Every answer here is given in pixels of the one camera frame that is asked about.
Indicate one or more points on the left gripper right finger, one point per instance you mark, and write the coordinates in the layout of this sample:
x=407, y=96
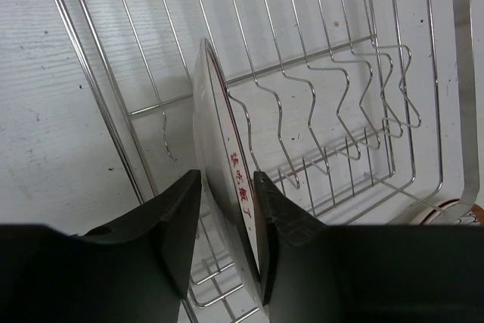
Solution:
x=312, y=272

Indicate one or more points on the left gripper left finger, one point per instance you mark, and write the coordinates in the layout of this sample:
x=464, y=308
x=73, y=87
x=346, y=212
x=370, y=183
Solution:
x=135, y=268

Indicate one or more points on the orange patterned plate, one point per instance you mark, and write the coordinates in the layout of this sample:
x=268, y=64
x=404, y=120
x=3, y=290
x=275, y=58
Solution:
x=223, y=164

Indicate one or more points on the white plate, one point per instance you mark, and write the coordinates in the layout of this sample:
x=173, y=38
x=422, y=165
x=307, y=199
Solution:
x=429, y=214

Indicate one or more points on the flower patterned plate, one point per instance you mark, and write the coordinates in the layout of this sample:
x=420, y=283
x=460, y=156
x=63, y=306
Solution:
x=474, y=217

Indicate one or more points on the chrome wire dish rack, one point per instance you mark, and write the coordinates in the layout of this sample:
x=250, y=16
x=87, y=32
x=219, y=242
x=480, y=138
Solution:
x=360, y=111

